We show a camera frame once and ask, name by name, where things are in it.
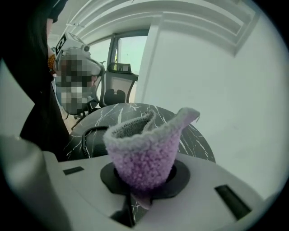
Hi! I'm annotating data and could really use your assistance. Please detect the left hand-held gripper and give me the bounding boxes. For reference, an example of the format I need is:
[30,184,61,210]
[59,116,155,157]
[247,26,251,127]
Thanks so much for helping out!
[55,32,106,79]

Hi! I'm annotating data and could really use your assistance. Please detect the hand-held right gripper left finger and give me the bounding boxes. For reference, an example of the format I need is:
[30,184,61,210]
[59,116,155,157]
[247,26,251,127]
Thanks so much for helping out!
[42,151,134,231]

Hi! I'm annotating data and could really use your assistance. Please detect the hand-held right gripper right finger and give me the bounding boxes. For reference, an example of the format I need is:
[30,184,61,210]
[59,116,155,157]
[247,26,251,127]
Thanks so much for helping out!
[135,153,266,231]

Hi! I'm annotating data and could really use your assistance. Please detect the purple grey cloth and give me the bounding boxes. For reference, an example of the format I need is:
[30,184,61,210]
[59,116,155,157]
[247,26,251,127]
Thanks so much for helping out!
[103,107,201,210]

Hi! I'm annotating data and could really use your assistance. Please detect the person's left forearm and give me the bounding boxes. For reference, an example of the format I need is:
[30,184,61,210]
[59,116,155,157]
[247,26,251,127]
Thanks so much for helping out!
[46,18,55,56]

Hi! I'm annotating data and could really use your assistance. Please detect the black mesh office chair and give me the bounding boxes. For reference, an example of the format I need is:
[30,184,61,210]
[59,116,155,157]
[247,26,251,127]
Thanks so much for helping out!
[71,62,139,129]

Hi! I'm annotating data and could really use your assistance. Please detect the dark framed window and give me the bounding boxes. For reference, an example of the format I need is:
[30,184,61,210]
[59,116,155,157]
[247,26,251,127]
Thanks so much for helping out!
[87,29,149,102]

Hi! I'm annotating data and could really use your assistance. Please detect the round black marble table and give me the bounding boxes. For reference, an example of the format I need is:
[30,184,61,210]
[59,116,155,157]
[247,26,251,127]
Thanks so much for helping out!
[63,102,216,228]

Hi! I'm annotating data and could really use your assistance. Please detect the person's black clothing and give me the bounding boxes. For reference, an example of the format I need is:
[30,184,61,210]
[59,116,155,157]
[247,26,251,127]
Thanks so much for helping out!
[0,0,70,162]

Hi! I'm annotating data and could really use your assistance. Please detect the black cable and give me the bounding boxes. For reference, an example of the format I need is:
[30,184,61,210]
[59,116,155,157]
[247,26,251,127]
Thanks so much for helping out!
[82,125,109,157]

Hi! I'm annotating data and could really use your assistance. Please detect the brown bead bracelet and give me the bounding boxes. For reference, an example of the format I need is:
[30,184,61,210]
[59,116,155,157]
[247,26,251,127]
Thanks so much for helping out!
[47,54,57,75]

